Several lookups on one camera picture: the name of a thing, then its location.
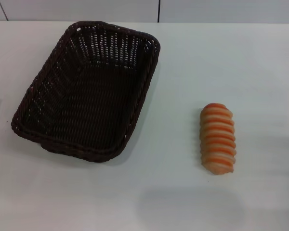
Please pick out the dark woven plastic basket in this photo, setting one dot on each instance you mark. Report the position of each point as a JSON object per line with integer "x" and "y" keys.
{"x": 86, "y": 101}

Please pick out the ridged orange striped bread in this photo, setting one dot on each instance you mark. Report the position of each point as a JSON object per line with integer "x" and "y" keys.
{"x": 218, "y": 139}

